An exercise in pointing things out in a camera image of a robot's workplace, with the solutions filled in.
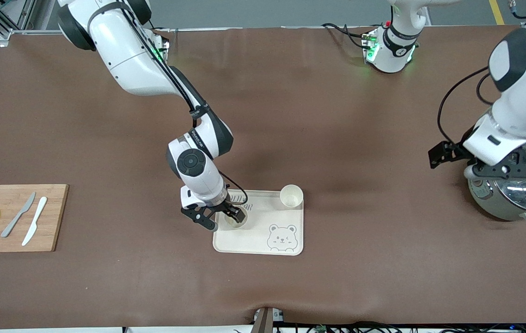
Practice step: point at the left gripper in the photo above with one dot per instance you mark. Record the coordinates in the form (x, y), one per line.
(453, 151)

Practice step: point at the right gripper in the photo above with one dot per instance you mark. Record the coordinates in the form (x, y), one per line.
(227, 207)

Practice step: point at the white IKEA cup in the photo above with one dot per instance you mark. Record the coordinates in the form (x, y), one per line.
(234, 225)
(291, 196)

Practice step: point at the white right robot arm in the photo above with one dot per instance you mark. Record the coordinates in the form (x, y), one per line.
(124, 51)

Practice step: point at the cream bear print tray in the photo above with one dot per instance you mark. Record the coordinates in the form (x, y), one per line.
(253, 240)

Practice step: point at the grey-green cooking pot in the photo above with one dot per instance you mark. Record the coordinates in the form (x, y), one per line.
(489, 203)

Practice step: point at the glass pot lid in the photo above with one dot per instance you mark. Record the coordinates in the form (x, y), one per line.
(522, 194)

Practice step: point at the brown table cover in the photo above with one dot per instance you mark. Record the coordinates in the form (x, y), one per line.
(290, 115)

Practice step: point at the wooden cutting board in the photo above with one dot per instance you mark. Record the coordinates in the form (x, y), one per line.
(50, 231)

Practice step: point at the white plastic knife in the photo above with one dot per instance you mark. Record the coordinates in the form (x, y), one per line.
(34, 222)

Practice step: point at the grey plastic knife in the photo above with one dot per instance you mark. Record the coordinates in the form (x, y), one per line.
(15, 219)

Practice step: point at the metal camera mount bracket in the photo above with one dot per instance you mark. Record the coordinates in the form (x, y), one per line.
(265, 321)

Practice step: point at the aluminium frame profile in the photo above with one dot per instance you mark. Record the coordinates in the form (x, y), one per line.
(4, 33)

